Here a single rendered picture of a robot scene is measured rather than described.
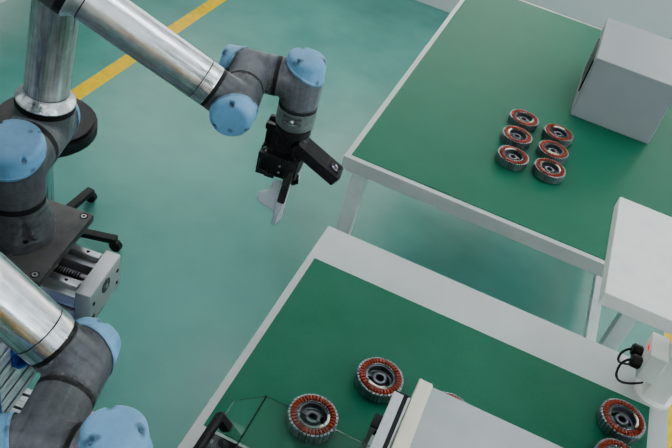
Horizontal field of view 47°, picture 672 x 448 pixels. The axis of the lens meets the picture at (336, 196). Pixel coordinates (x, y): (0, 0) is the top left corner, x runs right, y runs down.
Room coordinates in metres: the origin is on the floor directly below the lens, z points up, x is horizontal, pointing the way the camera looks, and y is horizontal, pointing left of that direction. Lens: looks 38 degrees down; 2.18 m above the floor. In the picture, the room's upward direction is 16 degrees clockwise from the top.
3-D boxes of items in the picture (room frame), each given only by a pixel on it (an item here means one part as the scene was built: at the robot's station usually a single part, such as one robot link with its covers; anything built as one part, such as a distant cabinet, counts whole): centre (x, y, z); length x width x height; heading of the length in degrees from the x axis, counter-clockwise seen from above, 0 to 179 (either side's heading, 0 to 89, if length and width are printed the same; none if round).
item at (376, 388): (1.19, -0.21, 0.77); 0.11 x 0.11 x 0.04
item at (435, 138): (2.86, -0.72, 0.38); 1.85 x 1.10 x 0.75; 168
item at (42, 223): (1.09, 0.61, 1.09); 0.15 x 0.15 x 0.10
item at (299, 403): (1.04, -0.08, 0.77); 0.11 x 0.11 x 0.04
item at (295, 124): (1.25, 0.12, 1.37); 0.08 x 0.08 x 0.05
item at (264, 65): (1.23, 0.22, 1.45); 0.11 x 0.11 x 0.08; 4
